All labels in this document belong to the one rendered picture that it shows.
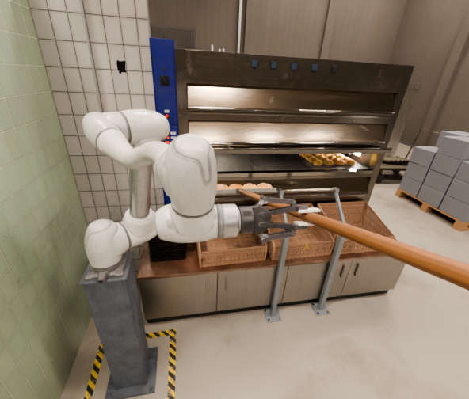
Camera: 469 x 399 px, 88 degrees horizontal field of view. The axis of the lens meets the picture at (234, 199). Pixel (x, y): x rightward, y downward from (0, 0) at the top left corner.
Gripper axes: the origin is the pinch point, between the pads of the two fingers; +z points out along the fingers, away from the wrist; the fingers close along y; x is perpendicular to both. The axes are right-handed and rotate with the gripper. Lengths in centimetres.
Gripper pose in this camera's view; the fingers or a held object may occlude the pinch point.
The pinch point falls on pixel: (306, 216)
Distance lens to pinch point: 72.9
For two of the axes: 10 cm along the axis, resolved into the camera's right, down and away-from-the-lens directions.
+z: 9.8, -0.3, 1.8
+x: 1.9, 1.1, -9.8
